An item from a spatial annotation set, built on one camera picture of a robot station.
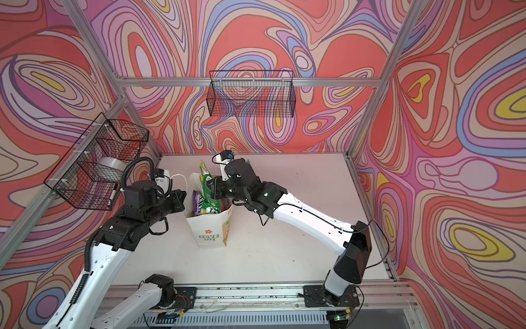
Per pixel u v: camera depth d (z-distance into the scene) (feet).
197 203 2.60
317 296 2.41
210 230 2.38
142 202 1.62
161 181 2.02
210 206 2.36
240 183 1.60
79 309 1.25
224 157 1.94
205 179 2.18
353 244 1.35
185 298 2.39
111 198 2.36
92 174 2.41
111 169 2.30
